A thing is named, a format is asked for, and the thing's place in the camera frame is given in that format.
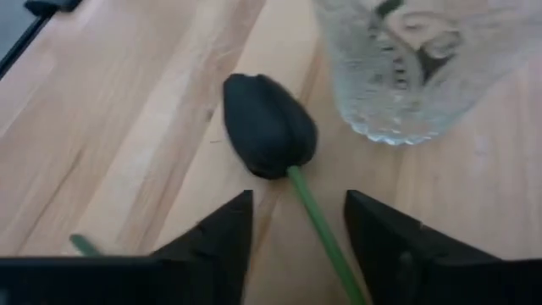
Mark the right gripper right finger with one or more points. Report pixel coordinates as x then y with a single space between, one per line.
423 271

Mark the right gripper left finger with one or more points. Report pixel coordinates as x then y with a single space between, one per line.
127 279

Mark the clear glass vase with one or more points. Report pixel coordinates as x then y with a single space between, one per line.
381 97

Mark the black artificial tulip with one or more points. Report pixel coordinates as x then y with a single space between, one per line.
267 127

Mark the black aluminium table frame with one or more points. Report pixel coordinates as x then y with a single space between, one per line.
55 5

